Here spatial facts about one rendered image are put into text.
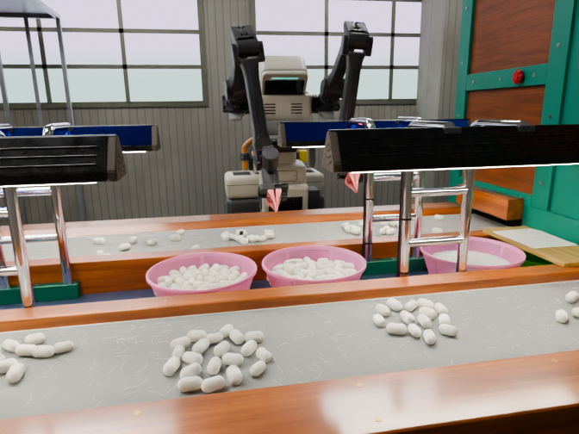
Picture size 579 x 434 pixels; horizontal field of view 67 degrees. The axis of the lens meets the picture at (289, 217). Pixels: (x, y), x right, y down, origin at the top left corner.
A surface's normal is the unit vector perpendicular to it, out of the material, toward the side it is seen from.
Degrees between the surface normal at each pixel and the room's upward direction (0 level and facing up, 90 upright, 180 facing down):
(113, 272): 90
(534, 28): 90
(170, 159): 90
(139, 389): 0
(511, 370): 0
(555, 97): 90
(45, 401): 0
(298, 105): 98
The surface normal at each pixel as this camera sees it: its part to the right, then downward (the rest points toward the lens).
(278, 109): 0.18, 0.36
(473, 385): -0.01, -0.97
